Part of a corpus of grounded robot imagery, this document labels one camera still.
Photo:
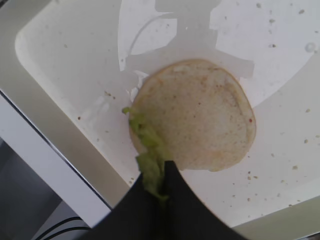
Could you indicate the silver metal tray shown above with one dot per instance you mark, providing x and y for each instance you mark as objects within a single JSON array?
[{"x": 72, "y": 65}]

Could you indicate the picked green lettuce piece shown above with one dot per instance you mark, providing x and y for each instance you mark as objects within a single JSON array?
[{"x": 151, "y": 161}]

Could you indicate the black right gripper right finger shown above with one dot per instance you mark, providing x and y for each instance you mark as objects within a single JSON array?
[{"x": 187, "y": 217}]

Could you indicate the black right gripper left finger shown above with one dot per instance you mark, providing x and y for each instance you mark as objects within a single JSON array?
[{"x": 135, "y": 217}]

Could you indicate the bottom bun slice on tray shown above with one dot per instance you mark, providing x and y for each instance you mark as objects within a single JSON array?
[{"x": 200, "y": 112}]

